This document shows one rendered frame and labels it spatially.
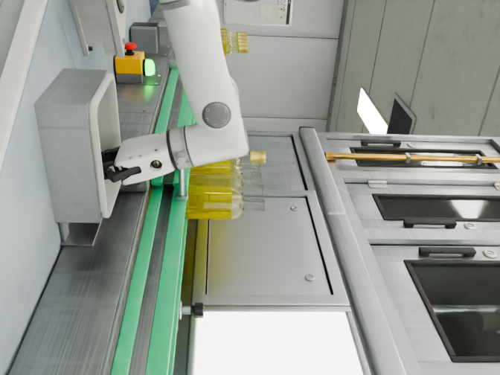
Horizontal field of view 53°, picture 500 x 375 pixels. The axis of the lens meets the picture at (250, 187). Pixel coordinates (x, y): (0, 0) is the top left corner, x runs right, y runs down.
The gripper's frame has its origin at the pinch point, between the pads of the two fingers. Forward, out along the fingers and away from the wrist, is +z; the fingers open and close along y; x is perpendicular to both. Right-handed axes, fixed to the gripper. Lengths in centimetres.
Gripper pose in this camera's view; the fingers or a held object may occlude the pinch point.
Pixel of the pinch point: (93, 167)
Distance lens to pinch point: 96.4
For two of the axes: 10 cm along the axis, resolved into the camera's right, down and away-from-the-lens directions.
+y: -0.5, -5.1, 8.6
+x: -2.1, -8.3, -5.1
